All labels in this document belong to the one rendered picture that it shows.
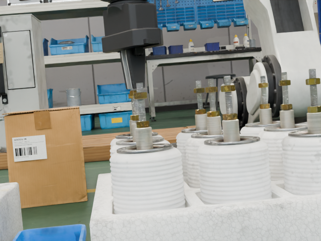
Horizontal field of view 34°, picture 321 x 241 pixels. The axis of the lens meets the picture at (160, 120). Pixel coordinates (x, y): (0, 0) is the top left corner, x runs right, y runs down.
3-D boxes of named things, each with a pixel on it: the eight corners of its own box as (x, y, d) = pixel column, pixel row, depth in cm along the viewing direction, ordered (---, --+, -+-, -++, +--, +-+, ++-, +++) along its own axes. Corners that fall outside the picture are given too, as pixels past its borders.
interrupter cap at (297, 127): (259, 131, 88) (259, 126, 87) (304, 127, 88) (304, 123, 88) (270, 134, 80) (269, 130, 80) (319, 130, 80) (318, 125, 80)
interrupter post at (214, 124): (204, 137, 83) (202, 117, 83) (217, 136, 84) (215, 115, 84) (212, 138, 81) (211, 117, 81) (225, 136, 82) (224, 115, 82)
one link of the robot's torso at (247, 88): (220, 81, 161) (255, 51, 113) (285, 76, 162) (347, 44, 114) (225, 132, 160) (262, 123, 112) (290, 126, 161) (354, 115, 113)
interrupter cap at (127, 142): (109, 148, 79) (109, 143, 79) (123, 142, 86) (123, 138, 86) (158, 145, 77) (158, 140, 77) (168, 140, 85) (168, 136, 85)
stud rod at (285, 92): (287, 119, 84) (283, 71, 84) (291, 119, 84) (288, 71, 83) (282, 119, 84) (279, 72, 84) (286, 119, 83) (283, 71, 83)
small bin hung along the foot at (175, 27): (165, 32, 671) (165, 24, 671) (179, 31, 672) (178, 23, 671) (166, 30, 650) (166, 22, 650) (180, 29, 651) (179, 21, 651)
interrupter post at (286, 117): (278, 130, 85) (277, 110, 85) (293, 129, 85) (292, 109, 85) (282, 132, 83) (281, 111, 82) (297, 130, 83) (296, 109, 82)
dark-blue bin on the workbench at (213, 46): (204, 53, 653) (204, 45, 652) (217, 52, 653) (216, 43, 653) (207, 52, 629) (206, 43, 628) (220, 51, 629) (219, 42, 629)
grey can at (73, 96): (68, 106, 563) (66, 89, 562) (82, 105, 564) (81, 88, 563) (66, 107, 548) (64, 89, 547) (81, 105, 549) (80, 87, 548)
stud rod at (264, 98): (267, 116, 96) (264, 75, 96) (269, 117, 95) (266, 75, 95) (262, 117, 96) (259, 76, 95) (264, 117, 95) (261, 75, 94)
